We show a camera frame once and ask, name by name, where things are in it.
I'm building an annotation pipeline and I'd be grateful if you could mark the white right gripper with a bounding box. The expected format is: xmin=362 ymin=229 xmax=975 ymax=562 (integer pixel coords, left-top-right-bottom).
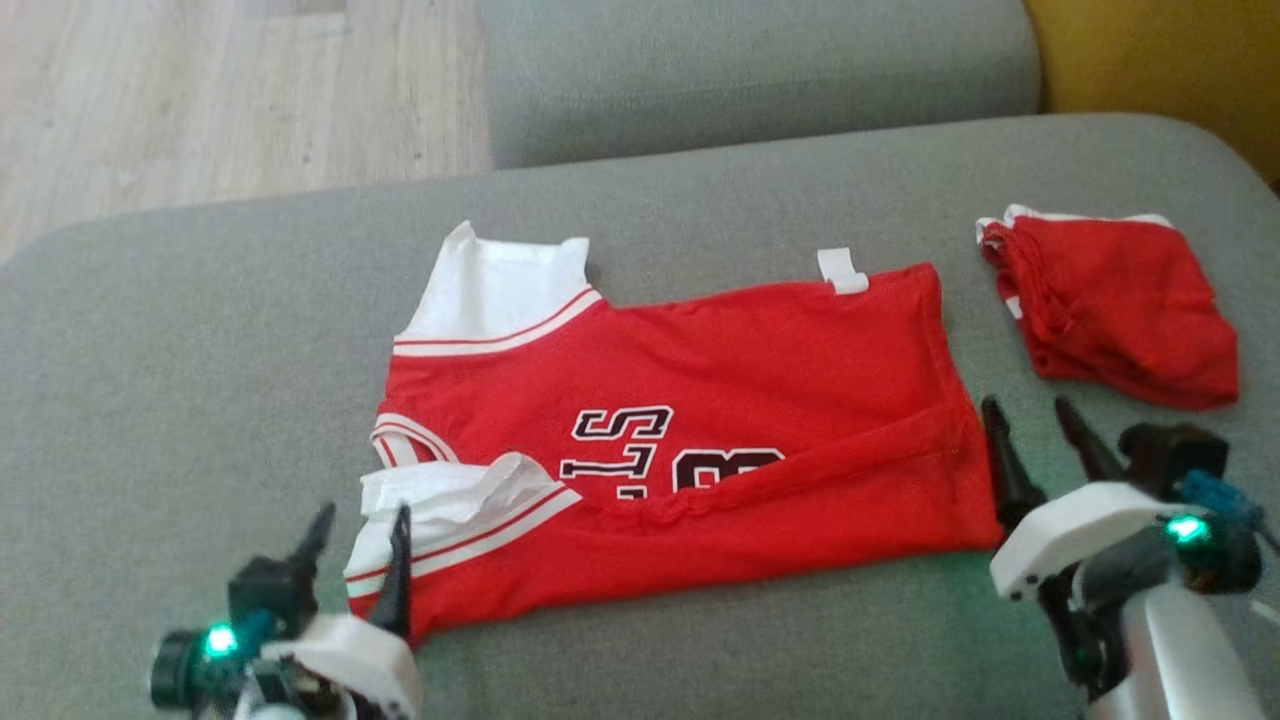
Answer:
xmin=980 ymin=395 xmax=1217 ymax=602

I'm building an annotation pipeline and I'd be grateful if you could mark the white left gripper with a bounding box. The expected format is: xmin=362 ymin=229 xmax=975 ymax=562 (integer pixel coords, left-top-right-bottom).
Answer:
xmin=262 ymin=502 xmax=424 ymax=720

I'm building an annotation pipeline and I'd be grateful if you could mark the red shorts white trim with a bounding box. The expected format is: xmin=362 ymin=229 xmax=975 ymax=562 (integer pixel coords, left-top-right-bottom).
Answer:
xmin=975 ymin=204 xmax=1242 ymax=412

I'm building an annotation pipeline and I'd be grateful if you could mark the red basketball jersey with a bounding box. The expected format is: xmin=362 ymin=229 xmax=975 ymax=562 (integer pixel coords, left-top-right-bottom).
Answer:
xmin=343 ymin=220 xmax=1005 ymax=647

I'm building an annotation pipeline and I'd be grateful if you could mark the grey sofa seat cushion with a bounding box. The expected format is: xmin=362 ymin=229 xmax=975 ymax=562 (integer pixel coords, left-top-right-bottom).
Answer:
xmin=0 ymin=112 xmax=1280 ymax=720

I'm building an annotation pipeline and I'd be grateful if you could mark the yellow fabric cushion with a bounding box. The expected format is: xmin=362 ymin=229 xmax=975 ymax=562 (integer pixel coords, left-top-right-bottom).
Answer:
xmin=1020 ymin=0 xmax=1280 ymax=193

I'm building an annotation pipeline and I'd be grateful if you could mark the grey sofa back cushion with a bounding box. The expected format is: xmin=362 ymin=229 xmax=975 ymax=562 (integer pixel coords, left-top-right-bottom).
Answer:
xmin=480 ymin=0 xmax=1044 ymax=172

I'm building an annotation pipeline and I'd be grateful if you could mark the right blue-plug black cable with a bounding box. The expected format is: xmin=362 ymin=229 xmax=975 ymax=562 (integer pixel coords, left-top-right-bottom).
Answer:
xmin=1178 ymin=469 xmax=1280 ymax=556

